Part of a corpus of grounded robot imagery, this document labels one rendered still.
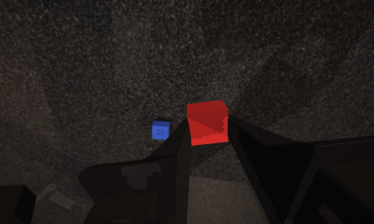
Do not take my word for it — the blue block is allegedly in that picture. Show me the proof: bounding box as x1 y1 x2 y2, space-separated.
152 121 169 140

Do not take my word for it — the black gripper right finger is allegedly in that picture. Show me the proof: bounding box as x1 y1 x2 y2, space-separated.
228 114 374 224

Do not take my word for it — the red block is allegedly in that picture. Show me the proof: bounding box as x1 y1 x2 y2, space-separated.
187 100 229 145

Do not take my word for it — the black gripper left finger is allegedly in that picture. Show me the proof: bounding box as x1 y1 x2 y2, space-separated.
78 119 192 224

